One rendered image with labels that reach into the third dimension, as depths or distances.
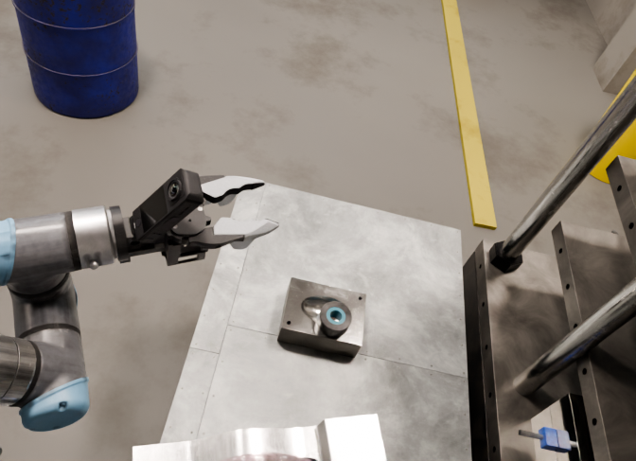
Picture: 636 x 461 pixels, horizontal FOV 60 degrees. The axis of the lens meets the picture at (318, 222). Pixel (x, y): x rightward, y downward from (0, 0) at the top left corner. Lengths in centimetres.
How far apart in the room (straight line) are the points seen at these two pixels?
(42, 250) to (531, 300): 139
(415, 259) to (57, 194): 170
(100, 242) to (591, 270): 122
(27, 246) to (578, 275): 124
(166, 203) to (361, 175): 234
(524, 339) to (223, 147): 185
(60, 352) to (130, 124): 236
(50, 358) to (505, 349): 121
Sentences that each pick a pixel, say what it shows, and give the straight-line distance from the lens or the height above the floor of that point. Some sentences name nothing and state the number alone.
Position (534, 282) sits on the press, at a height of 78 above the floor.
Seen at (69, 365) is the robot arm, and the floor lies 137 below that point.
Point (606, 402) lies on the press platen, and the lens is 137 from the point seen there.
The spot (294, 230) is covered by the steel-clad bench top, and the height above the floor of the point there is 80.
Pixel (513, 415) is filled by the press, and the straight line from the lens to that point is 155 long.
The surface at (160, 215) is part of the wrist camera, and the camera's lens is 69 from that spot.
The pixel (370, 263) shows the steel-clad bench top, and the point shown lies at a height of 80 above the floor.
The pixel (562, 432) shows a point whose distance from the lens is 144.
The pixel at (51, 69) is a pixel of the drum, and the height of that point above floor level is 28.
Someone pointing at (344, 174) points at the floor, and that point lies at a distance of 294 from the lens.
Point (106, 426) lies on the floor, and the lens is 216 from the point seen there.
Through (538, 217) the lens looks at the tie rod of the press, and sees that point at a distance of 162.
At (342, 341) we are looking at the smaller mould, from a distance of 135.
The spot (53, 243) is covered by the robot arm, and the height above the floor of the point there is 147.
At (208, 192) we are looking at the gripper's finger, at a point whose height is 147.
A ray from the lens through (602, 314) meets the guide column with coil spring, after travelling 130.
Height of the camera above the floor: 203
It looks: 49 degrees down
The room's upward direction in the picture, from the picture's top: 19 degrees clockwise
